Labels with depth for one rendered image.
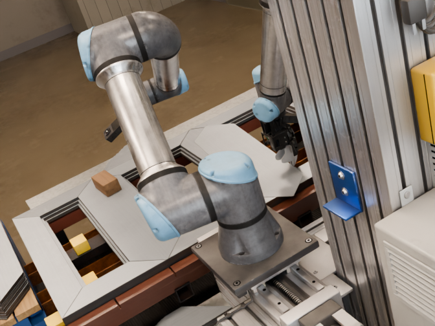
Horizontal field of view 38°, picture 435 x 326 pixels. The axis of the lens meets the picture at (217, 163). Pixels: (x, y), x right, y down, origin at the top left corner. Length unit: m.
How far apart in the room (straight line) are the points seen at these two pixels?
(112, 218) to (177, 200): 0.87
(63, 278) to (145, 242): 0.27
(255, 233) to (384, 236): 0.37
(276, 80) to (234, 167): 0.48
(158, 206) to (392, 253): 0.49
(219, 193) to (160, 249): 0.63
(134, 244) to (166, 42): 0.73
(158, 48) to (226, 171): 0.37
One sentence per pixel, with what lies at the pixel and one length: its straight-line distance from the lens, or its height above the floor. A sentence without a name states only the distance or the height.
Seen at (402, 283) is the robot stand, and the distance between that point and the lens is 1.12.
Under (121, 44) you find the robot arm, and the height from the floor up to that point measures 1.51.
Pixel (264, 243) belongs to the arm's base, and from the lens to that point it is 1.38.
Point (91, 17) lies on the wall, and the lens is 8.32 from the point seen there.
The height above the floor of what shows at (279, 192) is 0.85.
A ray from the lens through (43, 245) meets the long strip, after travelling 2.19.
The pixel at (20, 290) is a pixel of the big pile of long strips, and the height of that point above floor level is 0.82.
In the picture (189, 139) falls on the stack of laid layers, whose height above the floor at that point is 0.85.
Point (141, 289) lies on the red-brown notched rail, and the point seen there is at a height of 0.83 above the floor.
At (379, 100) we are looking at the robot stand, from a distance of 1.02.
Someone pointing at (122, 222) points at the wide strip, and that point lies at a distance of 2.10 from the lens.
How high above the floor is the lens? 1.88
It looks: 27 degrees down
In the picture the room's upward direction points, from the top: 18 degrees counter-clockwise
